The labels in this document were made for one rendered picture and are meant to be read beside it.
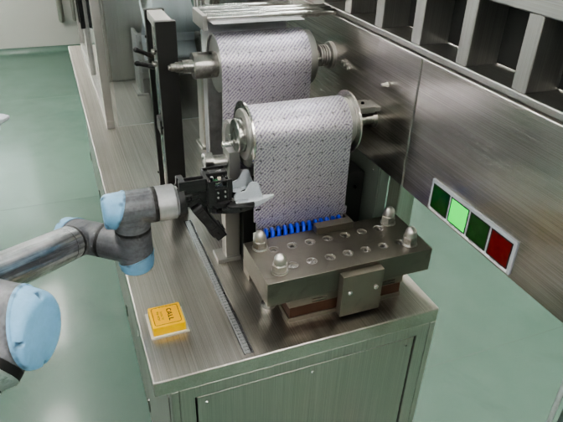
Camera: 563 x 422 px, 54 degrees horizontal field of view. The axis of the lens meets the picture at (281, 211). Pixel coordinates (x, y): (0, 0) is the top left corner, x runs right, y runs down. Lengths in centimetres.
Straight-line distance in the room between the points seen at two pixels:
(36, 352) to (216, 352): 42
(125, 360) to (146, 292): 114
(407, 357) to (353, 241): 32
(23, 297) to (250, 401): 59
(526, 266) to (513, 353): 166
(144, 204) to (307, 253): 37
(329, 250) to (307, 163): 20
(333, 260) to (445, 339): 148
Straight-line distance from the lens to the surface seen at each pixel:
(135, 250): 121
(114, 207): 116
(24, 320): 87
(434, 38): 125
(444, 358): 256
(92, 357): 253
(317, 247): 126
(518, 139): 101
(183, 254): 146
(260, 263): 121
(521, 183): 102
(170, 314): 125
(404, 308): 134
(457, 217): 115
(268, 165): 123
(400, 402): 155
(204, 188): 119
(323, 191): 133
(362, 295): 126
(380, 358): 137
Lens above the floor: 175
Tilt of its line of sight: 31 degrees down
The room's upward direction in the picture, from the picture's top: 2 degrees clockwise
